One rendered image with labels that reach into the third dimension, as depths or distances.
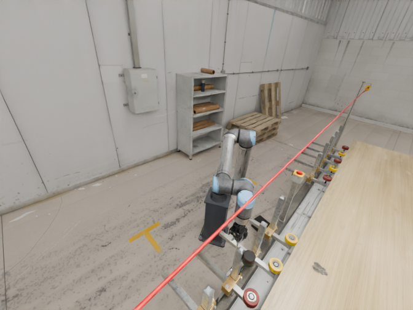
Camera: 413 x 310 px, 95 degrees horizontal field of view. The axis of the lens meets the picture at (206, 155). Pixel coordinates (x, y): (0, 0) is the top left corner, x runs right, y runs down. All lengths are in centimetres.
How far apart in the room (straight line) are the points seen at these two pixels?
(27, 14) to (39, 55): 37
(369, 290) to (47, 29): 346
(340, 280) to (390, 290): 26
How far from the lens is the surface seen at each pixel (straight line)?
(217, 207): 205
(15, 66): 294
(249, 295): 124
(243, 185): 108
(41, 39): 295
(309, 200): 238
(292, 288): 133
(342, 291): 146
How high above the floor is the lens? 201
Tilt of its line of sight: 30 degrees down
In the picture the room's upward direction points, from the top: 4 degrees clockwise
